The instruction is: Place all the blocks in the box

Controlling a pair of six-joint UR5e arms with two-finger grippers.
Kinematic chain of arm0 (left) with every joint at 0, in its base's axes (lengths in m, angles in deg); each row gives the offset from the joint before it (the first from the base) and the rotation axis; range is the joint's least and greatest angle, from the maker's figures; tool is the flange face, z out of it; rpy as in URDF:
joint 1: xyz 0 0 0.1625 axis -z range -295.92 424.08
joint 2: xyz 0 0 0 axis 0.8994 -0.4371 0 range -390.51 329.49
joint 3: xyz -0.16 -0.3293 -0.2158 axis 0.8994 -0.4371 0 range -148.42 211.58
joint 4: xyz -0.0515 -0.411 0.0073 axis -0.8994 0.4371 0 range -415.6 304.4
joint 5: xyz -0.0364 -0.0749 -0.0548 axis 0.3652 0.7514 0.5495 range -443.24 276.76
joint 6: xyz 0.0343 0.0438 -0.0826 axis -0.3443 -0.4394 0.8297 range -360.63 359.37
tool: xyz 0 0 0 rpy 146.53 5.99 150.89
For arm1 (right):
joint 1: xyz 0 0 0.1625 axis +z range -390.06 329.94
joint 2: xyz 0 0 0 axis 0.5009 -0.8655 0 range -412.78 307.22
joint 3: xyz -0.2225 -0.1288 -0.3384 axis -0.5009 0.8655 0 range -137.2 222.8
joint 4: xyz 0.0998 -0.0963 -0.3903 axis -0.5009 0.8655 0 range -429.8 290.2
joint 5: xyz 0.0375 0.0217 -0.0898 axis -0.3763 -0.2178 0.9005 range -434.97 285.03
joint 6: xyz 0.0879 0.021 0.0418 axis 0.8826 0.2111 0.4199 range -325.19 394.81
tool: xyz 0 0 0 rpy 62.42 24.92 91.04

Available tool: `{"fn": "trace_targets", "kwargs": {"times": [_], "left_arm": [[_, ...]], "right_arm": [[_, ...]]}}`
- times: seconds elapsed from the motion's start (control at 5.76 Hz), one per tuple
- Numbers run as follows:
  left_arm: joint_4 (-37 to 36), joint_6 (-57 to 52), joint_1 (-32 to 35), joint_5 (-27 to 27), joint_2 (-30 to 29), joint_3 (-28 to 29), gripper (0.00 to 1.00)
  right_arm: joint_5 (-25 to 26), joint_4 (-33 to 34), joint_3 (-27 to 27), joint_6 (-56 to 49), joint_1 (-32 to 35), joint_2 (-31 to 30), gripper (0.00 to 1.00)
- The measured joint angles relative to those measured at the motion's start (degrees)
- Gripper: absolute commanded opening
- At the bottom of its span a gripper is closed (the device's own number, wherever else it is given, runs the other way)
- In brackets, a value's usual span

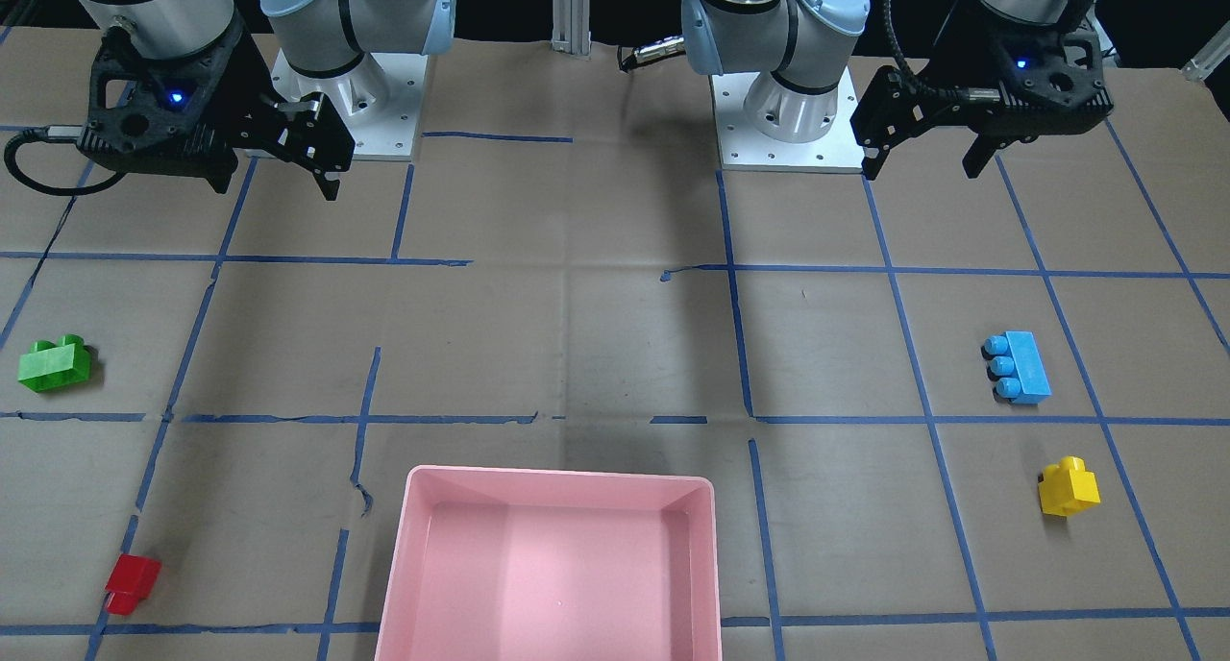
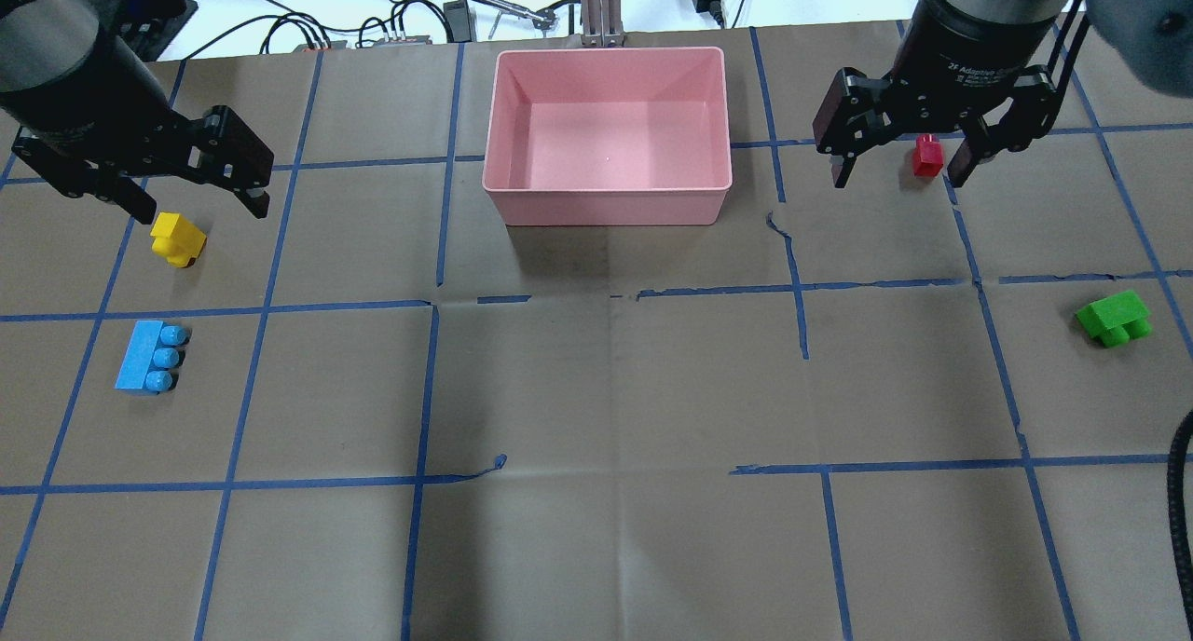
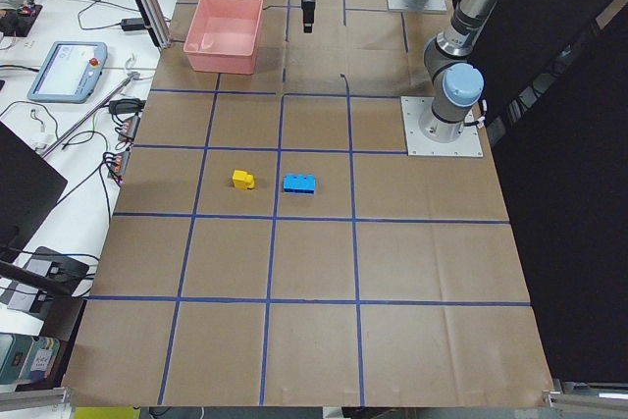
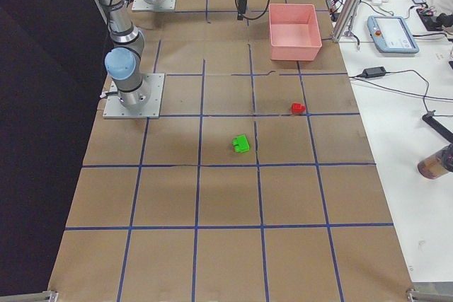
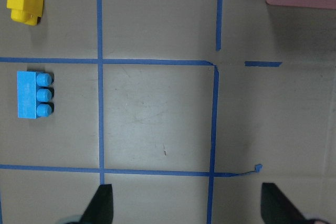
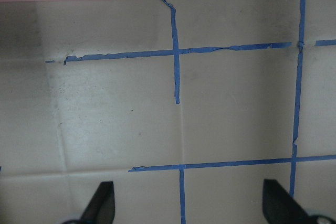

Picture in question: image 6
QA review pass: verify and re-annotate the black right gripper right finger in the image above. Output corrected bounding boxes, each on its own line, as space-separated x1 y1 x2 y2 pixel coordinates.
262 179 309 224

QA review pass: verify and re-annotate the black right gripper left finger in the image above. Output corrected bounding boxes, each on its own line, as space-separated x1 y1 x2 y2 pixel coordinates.
79 181 116 224

